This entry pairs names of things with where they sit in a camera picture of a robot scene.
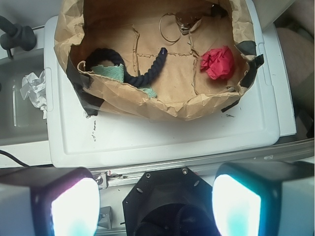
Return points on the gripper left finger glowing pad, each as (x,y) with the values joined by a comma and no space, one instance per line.
(48,201)

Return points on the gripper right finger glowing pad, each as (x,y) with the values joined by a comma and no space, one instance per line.
(270,198)

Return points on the silver keys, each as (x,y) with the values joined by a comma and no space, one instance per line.
(186,21)

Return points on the clear plastic bin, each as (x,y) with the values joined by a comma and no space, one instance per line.
(20,121)

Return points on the white crumpled paper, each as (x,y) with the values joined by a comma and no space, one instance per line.
(34,88)

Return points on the green cloth towel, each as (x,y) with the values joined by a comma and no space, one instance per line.
(116,72)

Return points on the red crumpled paper ball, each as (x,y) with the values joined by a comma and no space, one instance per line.
(218,63)

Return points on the brown paper bag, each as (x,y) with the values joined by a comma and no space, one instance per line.
(130,27)

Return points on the aluminium frame rail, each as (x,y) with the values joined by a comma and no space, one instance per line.
(205,165)

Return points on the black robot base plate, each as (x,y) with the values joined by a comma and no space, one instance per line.
(173,202)

